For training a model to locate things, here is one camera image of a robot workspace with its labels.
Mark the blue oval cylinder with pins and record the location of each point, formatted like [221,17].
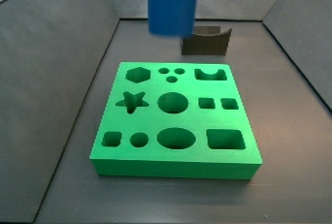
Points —
[170,17]

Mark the green shape sorting board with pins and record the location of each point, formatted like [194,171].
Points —
[174,123]

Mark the dark grey arch block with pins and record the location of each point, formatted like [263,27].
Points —
[209,40]

